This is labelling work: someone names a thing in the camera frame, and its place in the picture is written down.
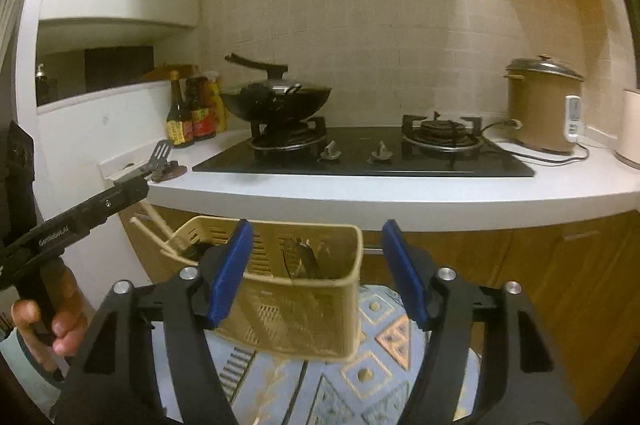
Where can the white jug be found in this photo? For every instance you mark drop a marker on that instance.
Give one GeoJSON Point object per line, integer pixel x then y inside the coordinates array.
{"type": "Point", "coordinates": [630, 130]}

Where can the grey hob knob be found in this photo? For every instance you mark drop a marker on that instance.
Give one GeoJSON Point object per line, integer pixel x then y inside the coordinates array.
{"type": "Point", "coordinates": [380, 152]}
{"type": "Point", "coordinates": [331, 151]}

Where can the red label sauce bottle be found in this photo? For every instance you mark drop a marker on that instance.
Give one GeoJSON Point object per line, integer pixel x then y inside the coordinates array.
{"type": "Point", "coordinates": [202, 125]}

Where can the beige slotted utensil basket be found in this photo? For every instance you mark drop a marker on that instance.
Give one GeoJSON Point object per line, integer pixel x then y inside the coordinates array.
{"type": "Point", "coordinates": [300, 305]}

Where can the brown rice cooker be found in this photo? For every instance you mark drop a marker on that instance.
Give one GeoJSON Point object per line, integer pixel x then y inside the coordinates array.
{"type": "Point", "coordinates": [535, 115]}

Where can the wooden kitchen base cabinet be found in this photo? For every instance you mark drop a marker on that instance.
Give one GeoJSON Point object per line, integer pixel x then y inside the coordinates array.
{"type": "Point", "coordinates": [550, 305]}

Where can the black wok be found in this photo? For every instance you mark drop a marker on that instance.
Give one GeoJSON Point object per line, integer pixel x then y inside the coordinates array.
{"type": "Point", "coordinates": [280, 100]}

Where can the metal slotted spatula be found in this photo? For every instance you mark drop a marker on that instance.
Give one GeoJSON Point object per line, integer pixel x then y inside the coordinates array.
{"type": "Point", "coordinates": [162, 151]}

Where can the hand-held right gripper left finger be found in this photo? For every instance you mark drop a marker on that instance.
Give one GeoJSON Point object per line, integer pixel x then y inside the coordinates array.
{"type": "Point", "coordinates": [230, 272]}

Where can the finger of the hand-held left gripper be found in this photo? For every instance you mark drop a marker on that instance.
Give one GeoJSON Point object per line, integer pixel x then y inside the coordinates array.
{"type": "Point", "coordinates": [122, 196]}

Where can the long metal spoon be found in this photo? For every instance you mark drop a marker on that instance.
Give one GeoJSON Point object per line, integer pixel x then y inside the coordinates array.
{"type": "Point", "coordinates": [304, 257]}

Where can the person's left hand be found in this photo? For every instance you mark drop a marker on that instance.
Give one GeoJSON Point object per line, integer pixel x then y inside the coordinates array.
{"type": "Point", "coordinates": [70, 320]}

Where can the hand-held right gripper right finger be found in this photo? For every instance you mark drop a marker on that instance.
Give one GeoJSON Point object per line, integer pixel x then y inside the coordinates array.
{"type": "Point", "coordinates": [406, 277]}

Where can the wooden chopstick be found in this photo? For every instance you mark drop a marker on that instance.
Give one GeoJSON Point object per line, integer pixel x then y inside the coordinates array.
{"type": "Point", "coordinates": [157, 217]}
{"type": "Point", "coordinates": [150, 233]}

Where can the black glass gas hob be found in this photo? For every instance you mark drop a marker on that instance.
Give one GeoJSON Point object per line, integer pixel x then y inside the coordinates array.
{"type": "Point", "coordinates": [280, 166]}

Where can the dark soy sauce bottle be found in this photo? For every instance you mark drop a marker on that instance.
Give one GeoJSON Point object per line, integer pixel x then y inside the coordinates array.
{"type": "Point", "coordinates": [180, 130]}

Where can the brown cardboard box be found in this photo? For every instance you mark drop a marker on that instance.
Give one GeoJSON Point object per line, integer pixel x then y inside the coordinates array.
{"type": "Point", "coordinates": [170, 72]}

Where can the yellow sauce bottle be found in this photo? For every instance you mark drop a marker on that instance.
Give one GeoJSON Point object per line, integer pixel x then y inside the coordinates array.
{"type": "Point", "coordinates": [220, 105]}

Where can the blue patterned table mat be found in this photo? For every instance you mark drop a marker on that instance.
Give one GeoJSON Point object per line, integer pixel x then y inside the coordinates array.
{"type": "Point", "coordinates": [350, 385]}

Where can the white kitchen countertop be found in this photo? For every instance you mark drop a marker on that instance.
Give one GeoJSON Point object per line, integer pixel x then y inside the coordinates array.
{"type": "Point", "coordinates": [350, 197]}

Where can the black burner grate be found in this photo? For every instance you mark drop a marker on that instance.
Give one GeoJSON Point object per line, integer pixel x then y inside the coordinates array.
{"type": "Point", "coordinates": [442, 132]}
{"type": "Point", "coordinates": [290, 137]}

